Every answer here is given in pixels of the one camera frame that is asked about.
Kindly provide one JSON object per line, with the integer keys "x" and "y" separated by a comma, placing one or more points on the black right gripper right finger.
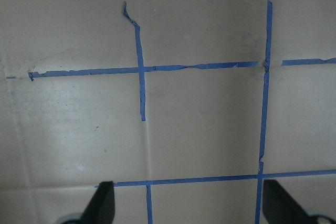
{"x": 279, "y": 207}

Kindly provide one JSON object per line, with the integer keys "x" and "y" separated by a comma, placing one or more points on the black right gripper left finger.
{"x": 101, "y": 208}

